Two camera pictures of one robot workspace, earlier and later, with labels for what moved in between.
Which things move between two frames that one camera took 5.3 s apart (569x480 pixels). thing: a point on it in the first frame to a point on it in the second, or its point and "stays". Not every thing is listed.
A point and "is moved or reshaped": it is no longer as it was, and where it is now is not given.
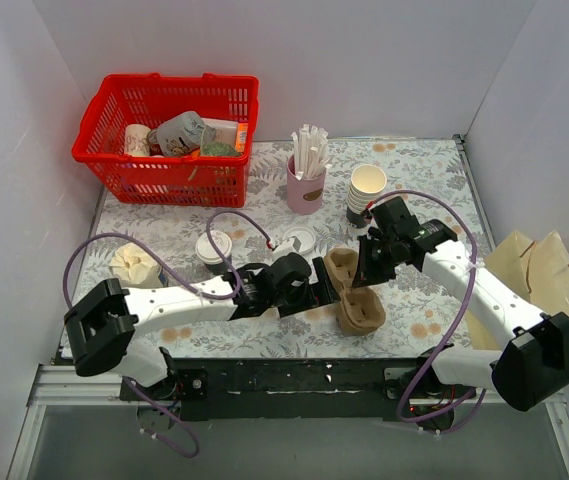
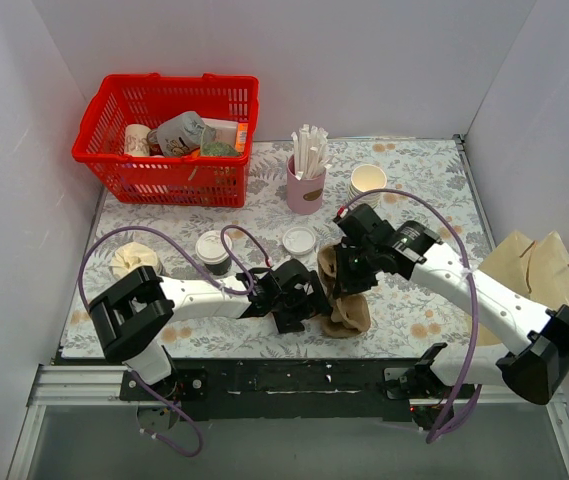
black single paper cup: (220, 268) stays
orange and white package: (233, 132) stays
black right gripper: (370, 257) to (346, 270)
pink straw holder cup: (305, 195) stays
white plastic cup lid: (205, 250) stays
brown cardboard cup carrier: (361, 310) is moved or reshaped
